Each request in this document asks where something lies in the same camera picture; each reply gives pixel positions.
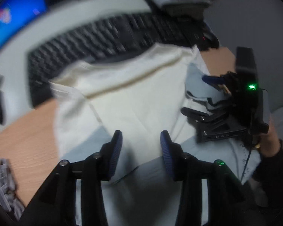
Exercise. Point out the cream and light blue shirt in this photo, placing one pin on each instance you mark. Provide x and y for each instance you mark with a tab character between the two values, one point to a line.
136	98

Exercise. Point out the person's right forearm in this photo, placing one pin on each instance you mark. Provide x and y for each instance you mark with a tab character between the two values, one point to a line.
276	167

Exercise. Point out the monitor with blue desktop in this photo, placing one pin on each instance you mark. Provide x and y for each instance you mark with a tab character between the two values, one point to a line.
16	16

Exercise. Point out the black device with red light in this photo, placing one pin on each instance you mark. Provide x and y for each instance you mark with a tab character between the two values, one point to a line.
206	36

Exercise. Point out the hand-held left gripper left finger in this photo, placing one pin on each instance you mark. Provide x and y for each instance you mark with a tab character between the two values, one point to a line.
115	155

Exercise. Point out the person's right hand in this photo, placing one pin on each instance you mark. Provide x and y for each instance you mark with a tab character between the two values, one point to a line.
270	143

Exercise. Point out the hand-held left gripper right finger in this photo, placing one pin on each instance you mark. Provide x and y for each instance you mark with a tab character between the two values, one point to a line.
167	155

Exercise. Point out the black computer keyboard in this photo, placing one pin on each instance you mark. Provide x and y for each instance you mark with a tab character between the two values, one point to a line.
89	44

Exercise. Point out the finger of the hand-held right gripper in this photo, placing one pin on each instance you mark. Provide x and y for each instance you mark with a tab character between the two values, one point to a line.
212	79
214	124

